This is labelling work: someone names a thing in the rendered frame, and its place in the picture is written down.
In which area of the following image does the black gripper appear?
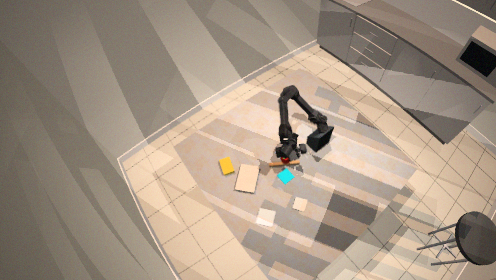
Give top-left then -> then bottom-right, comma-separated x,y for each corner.
275,143 -> 307,158

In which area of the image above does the yellow rectangular block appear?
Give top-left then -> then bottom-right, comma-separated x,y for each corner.
219,157 -> 235,176

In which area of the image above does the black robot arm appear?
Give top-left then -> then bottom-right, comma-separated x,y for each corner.
277,85 -> 330,162

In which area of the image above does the wooden flat bar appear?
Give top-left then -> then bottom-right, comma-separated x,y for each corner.
269,160 -> 300,167

